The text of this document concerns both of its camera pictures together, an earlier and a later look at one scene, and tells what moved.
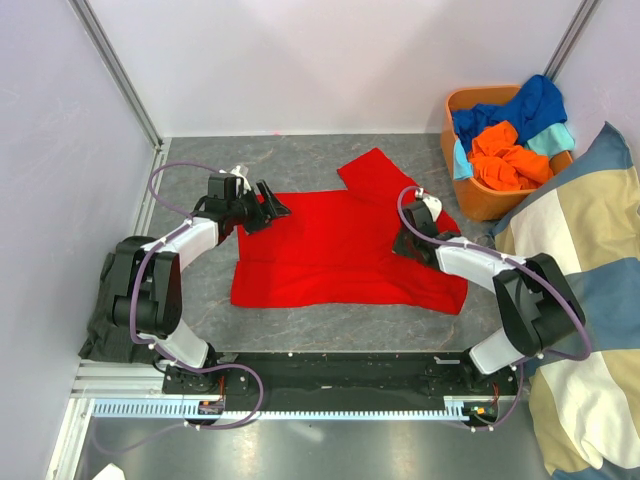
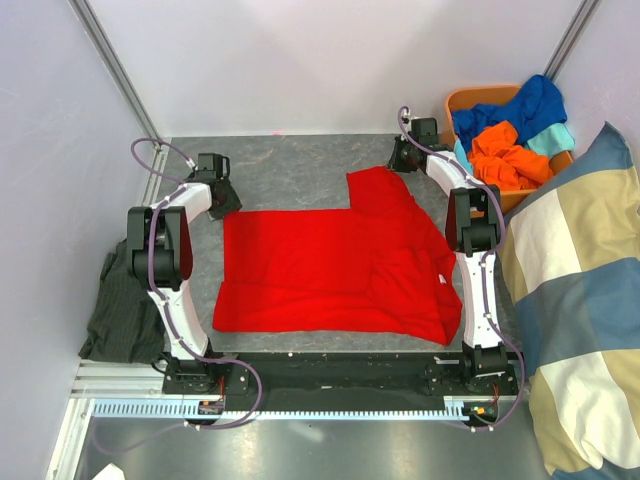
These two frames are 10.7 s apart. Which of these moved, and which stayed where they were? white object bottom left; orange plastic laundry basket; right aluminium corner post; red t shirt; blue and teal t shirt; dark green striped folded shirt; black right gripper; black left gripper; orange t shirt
Moved: black left gripper; red t shirt; black right gripper
Stayed: white object bottom left; blue and teal t shirt; right aluminium corner post; dark green striped folded shirt; orange plastic laundry basket; orange t shirt
